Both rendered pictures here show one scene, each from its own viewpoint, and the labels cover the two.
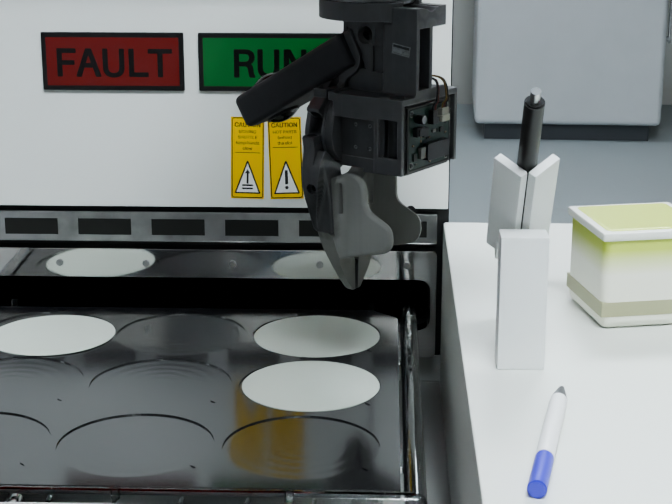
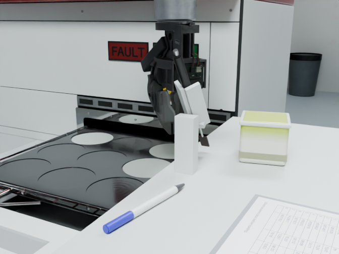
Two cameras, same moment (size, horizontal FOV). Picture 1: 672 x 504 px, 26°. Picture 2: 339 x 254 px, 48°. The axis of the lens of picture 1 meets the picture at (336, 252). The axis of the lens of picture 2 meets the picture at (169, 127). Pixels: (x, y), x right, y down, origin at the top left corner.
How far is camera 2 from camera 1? 0.49 m
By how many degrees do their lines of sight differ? 23
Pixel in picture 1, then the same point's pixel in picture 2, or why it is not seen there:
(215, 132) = not seen: hidden behind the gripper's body
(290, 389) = (139, 168)
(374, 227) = (170, 111)
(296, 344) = (161, 152)
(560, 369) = (199, 176)
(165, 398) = (97, 164)
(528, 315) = (185, 150)
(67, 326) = (100, 136)
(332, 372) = (160, 164)
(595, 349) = (225, 170)
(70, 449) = (46, 175)
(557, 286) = not seen: hidden behind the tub
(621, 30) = not seen: outside the picture
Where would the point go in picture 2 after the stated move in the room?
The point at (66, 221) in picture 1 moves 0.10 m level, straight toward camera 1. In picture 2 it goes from (114, 103) to (99, 112)
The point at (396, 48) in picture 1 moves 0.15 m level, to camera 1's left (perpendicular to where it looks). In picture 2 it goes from (176, 41) to (102, 39)
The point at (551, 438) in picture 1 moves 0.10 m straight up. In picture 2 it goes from (141, 206) to (139, 122)
